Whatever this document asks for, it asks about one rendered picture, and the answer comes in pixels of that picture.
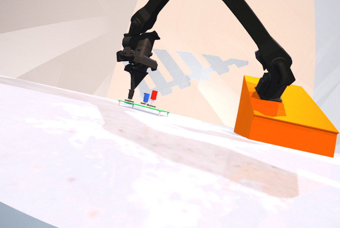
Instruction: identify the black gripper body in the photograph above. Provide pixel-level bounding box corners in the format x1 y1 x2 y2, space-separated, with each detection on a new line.
124 45 158 72

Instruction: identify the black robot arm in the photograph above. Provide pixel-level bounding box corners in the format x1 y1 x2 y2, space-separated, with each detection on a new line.
116 0 296 102

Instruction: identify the green circuit board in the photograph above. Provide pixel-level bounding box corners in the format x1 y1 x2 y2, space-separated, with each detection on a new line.
122 89 166 116

